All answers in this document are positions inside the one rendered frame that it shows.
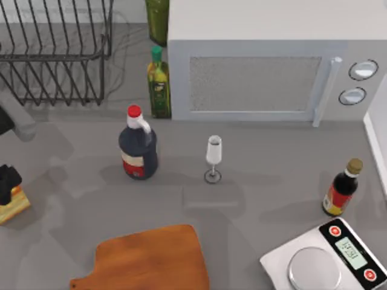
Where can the pale grey rounded box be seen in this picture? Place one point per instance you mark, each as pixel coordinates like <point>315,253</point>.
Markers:
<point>18,116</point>

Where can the dark jug with red cap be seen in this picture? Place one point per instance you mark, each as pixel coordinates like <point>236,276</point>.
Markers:
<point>137,145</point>

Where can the green capped oil bottle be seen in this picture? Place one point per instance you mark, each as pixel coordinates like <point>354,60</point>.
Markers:
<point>159,87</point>

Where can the dark green bottle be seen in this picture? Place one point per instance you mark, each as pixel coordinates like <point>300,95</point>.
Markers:
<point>157,21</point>

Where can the wooden cutting board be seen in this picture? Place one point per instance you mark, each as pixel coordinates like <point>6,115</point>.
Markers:
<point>151,259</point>

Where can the clear wine glass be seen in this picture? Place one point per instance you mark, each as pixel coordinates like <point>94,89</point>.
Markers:
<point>213,152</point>

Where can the microwave door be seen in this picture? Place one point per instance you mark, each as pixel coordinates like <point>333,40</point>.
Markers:
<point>254,84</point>

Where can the pale microwave oven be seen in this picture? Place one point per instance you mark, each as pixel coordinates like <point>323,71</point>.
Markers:
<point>257,21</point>

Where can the white kitchen scale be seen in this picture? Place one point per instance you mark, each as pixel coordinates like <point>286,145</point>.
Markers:
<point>311,266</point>

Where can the dark bottle with gold cap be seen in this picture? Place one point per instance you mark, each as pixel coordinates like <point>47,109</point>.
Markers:
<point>343,187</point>

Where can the small microwave knob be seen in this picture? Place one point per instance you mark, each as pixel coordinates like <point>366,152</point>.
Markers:
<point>352,96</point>

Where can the large microwave knob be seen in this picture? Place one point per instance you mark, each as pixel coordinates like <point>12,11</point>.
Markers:
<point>362,70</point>

